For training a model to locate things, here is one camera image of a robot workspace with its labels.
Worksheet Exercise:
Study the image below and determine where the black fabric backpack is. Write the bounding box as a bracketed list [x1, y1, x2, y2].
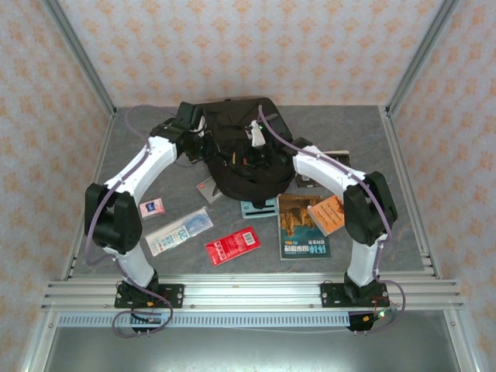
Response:
[199, 97, 295, 210]

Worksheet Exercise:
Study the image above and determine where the grey pen box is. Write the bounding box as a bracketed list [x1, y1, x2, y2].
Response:
[195, 176, 224, 205]

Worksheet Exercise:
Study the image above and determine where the teal calculator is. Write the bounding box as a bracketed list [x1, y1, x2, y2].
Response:
[239, 199, 280, 220]

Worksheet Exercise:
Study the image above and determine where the black paperback book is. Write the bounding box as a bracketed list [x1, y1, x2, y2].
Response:
[323, 150, 353, 168]

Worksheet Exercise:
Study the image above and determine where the orange paperback book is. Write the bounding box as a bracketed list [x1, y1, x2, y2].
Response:
[307, 195, 346, 237]

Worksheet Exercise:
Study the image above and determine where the cave cover magazine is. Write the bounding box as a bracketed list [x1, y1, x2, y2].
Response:
[277, 193, 332, 261]

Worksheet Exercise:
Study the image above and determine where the red packet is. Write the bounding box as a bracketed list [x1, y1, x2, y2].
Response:
[204, 226, 261, 267]

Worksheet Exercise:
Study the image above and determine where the clear pouch of blue pens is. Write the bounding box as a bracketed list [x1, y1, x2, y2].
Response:
[145, 207, 215, 257]

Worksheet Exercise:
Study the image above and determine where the grey metal sheet panel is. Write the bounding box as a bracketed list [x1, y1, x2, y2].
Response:
[22, 309, 480, 372]

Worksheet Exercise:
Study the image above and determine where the aluminium table side rail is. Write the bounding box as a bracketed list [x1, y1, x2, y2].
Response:
[61, 112, 117, 280]
[379, 106, 443, 280]

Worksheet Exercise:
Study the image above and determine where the aluminium frame post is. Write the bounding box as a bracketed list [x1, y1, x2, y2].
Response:
[385, 0, 462, 117]
[40, 0, 117, 119]

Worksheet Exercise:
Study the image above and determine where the aluminium mounting rail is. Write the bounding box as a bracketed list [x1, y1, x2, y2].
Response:
[40, 273, 466, 311]

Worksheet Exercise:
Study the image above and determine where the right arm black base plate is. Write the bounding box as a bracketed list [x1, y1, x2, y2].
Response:
[320, 282, 391, 309]

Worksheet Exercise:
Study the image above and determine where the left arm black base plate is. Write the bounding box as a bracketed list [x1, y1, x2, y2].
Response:
[114, 284, 185, 309]

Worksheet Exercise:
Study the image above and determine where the slotted grey cable duct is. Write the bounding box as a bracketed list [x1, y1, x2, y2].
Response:
[57, 312, 352, 329]

